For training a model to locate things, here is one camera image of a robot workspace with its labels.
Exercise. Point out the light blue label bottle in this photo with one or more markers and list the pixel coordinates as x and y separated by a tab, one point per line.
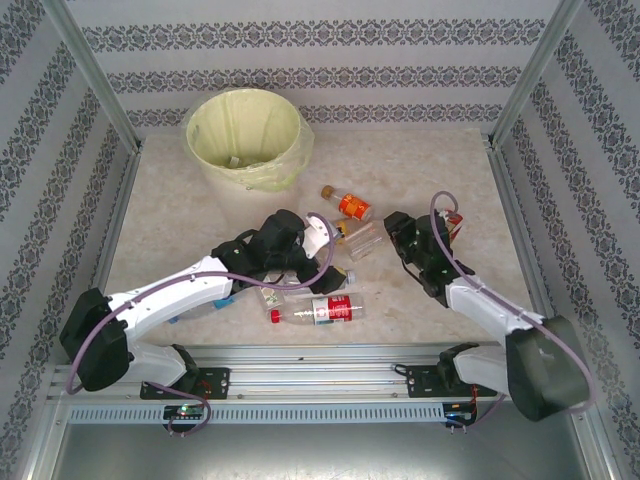
225	302

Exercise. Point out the red label cola bottle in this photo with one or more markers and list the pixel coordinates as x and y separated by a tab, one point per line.
332	307

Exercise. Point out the red and yellow carton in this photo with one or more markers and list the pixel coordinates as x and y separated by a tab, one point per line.
455	227

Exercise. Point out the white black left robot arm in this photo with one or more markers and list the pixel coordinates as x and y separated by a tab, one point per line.
170	295

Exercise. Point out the green label tea bottle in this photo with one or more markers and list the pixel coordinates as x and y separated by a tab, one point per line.
270	300

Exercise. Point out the brown label bottle beige cap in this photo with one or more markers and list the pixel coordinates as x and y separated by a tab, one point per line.
344	276

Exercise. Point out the orange label bottle yellow cap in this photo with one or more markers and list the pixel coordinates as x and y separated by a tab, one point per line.
352	206

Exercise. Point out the grey metal base panel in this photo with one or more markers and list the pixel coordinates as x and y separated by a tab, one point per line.
320	455

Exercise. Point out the aluminium table side rail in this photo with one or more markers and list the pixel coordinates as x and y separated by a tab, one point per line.
107	250
525	250

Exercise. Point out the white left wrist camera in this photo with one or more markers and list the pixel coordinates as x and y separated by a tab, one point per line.
316	237

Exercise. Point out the small controller board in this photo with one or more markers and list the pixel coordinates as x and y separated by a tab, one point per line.
185	412
457	414

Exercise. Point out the aluminium frame post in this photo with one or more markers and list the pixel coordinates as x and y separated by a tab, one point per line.
535	70
96	70

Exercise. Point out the clear unlabelled plastic bottle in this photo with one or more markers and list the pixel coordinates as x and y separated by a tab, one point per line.
365	242

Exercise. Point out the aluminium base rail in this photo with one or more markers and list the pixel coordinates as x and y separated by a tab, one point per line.
320	370

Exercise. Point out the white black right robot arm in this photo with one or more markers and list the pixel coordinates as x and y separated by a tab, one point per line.
490	310

